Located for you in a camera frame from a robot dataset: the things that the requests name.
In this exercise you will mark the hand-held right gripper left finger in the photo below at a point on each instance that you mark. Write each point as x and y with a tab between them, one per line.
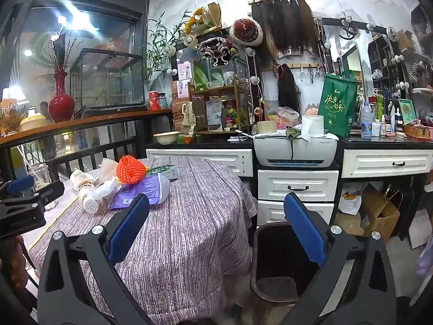
130	223

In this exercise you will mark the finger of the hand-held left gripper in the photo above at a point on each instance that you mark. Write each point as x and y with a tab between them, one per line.
44	193
20	184

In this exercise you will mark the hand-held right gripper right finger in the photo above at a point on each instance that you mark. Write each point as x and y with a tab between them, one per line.
304	223

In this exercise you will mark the white wrapper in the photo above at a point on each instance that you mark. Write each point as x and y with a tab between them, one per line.
107	190

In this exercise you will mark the black trash bin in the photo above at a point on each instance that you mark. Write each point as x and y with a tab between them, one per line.
277	254

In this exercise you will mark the orange foam fruit net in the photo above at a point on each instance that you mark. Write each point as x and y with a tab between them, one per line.
130	171

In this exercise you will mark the person's left hand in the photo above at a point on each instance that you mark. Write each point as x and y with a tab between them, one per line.
17	264

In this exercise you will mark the clear plastic cup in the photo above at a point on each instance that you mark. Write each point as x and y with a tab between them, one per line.
39	176

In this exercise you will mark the purple plastic wrapper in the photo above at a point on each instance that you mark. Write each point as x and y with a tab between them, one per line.
147	189

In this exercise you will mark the white two-drawer cabinet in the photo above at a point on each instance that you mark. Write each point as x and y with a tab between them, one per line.
297	184

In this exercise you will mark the white plastic bottle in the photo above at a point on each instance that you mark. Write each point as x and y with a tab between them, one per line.
88	201

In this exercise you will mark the white plastic bag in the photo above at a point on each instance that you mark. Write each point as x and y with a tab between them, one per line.
350	199

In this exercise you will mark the white face mask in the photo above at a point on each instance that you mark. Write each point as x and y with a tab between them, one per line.
107	171

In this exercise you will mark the cream round container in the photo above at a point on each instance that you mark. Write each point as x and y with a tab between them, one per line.
32	122

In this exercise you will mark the green and white carton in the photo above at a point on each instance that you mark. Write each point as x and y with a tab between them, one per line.
167	171

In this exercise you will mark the white printer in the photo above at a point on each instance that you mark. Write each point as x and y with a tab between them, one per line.
294	150

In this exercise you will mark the brown cardboard box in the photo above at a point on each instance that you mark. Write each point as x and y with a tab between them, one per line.
380	215

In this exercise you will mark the red vase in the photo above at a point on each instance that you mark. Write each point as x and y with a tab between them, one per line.
61	103

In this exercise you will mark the cream bowl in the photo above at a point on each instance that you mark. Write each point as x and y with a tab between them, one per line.
166	138

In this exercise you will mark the wooden railing counter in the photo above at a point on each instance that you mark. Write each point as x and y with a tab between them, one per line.
101	118

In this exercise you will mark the white drawer cabinet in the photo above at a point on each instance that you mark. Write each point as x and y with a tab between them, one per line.
203	160

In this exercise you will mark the white toilet paper roll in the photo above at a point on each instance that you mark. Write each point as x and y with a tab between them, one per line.
313	125

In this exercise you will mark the white desk drawer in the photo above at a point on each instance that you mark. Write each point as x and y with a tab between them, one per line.
385	162

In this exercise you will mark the pink plastic bag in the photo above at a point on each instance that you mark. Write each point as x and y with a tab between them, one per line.
287	115

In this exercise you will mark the brown coffee box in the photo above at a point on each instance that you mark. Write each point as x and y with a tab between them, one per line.
176	115

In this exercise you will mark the beige snack bag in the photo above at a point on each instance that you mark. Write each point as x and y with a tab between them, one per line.
188	120

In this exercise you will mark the green shopping bag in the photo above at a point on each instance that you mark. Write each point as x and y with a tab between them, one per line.
338	108

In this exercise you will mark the clear water bottle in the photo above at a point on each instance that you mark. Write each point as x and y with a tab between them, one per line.
366	120

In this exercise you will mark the red can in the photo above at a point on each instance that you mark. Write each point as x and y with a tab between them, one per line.
154	101

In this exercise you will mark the glass tank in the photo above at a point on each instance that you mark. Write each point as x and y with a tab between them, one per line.
108	78

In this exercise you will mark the long black wig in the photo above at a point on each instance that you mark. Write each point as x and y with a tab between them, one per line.
289	86

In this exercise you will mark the silver pouch package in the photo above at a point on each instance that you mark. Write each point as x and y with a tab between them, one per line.
213	113

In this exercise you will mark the dried branches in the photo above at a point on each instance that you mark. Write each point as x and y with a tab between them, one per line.
61	50

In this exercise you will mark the wooden tissue box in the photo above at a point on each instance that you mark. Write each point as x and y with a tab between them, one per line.
416	131

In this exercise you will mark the green framed picture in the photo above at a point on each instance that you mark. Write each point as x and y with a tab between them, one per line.
407	111

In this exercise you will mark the wooden shelf rack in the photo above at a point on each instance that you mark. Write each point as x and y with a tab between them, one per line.
233	84

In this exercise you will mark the vanity mirror with bulbs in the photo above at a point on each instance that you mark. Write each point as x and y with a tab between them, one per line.
351	61

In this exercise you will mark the green leafy plant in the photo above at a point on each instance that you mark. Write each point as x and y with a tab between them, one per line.
159	47

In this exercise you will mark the black patterned hat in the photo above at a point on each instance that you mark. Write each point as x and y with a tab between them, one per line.
216	50

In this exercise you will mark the red beaded hat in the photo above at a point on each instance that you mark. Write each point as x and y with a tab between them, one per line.
246	32

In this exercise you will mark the rack of hair extensions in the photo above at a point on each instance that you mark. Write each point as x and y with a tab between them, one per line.
287	23

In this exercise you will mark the sunflower bouquet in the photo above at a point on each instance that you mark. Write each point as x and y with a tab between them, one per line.
203	18

